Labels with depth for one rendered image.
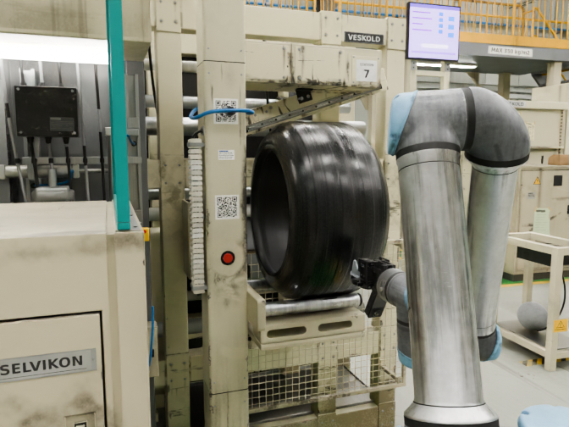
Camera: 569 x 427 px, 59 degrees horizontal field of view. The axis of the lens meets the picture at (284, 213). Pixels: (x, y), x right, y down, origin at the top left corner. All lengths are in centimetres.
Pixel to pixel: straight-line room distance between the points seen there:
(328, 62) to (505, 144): 110
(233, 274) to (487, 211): 83
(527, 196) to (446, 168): 499
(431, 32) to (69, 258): 505
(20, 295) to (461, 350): 67
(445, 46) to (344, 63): 371
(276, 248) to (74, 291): 122
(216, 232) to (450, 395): 91
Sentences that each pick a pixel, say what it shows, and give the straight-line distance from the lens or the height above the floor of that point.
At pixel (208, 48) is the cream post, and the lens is 155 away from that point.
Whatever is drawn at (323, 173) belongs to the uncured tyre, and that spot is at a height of 133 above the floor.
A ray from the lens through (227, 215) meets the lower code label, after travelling 155.
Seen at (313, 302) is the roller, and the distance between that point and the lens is 162.
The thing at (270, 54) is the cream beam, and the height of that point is 174.
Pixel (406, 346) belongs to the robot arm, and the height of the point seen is 93.
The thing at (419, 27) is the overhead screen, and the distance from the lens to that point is 551.
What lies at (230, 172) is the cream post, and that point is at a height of 133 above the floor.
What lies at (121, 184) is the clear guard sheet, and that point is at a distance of 79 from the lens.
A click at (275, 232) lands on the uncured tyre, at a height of 107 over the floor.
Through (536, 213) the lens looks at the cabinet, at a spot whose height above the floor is 73.
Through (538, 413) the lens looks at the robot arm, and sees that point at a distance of 96.
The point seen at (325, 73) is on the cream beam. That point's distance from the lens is 195.
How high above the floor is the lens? 139
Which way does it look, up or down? 7 degrees down
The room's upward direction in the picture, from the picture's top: straight up
